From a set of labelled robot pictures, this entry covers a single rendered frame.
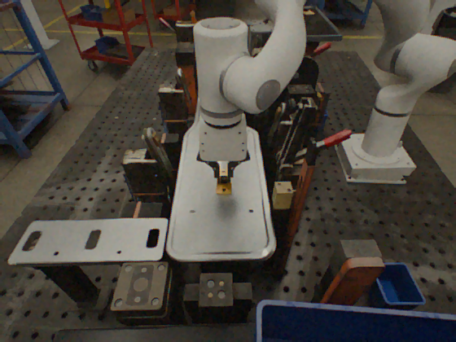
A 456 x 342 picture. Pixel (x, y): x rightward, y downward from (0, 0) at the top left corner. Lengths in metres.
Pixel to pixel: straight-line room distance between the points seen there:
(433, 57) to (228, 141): 0.66
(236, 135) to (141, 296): 0.32
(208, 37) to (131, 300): 0.40
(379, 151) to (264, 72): 0.83
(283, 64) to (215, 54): 0.10
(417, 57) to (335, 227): 0.56
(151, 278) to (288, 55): 0.39
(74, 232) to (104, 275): 0.31
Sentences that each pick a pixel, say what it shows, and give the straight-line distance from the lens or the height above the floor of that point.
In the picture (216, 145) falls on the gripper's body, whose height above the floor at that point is 1.13.
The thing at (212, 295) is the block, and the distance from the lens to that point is 0.43.
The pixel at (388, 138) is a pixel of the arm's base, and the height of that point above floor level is 0.88.
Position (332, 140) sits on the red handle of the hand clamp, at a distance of 0.61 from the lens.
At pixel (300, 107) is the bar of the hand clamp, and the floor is 1.21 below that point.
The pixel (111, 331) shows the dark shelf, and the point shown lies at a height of 1.03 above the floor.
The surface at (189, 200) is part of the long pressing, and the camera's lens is 0.63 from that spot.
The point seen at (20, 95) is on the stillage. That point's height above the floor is 0.16.
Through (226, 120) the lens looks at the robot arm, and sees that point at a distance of 0.49.
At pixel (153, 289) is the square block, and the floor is 1.06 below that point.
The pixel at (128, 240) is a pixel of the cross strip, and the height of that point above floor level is 1.00.
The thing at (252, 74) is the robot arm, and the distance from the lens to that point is 0.41.
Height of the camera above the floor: 1.47
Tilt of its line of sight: 45 degrees down
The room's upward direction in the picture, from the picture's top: straight up
